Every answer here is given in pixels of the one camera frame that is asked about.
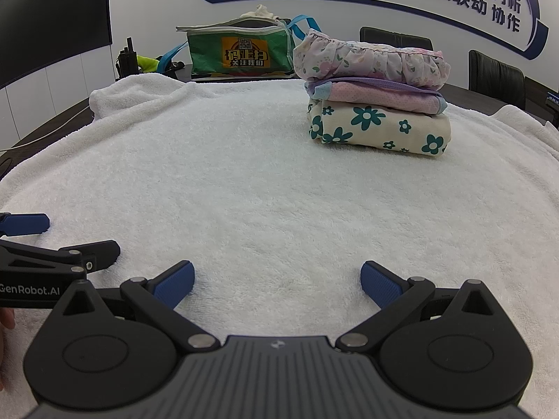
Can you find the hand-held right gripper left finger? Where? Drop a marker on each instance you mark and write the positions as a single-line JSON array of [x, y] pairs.
[[174, 286]]

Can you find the white terry towel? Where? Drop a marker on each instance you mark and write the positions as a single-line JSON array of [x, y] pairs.
[[244, 183]]

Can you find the cream cloth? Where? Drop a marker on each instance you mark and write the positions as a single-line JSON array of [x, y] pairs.
[[262, 12]]

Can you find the pink dotted garment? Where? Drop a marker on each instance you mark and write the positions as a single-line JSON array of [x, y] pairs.
[[375, 96]]

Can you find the black wall screen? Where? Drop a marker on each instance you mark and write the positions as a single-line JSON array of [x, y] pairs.
[[52, 13]]

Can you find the frilly pastel floral garment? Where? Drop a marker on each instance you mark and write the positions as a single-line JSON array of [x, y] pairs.
[[371, 59]]

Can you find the black walkie-talkie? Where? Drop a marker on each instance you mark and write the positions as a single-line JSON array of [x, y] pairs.
[[126, 63]]

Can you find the person's left hand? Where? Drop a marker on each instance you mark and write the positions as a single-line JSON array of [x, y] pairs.
[[5, 321]]

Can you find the blue desk nameplate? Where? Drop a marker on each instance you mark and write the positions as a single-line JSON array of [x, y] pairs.
[[553, 98]]

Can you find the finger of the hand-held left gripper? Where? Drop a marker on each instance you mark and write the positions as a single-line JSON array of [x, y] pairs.
[[24, 224], [98, 254]]

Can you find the cream teal flower pants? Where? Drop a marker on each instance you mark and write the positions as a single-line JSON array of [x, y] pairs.
[[384, 133]]

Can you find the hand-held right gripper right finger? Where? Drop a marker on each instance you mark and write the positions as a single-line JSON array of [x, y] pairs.
[[380, 284]]

